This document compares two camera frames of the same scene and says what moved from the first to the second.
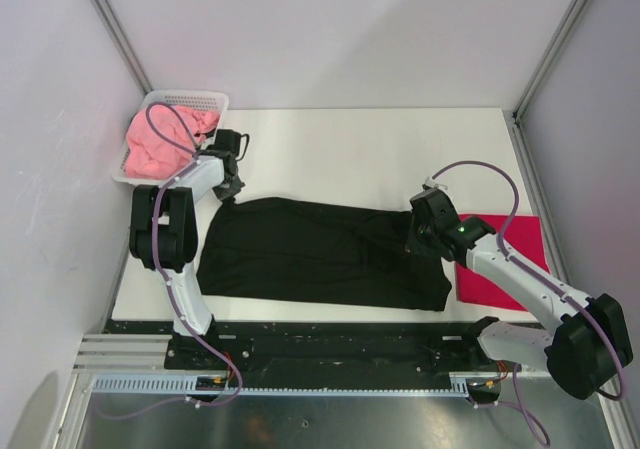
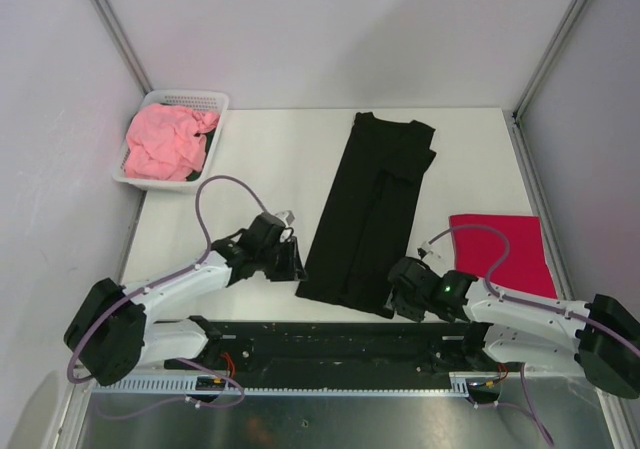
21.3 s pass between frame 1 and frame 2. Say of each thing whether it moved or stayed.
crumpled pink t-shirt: stayed
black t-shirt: moved
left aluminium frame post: stayed
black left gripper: moved
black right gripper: moved
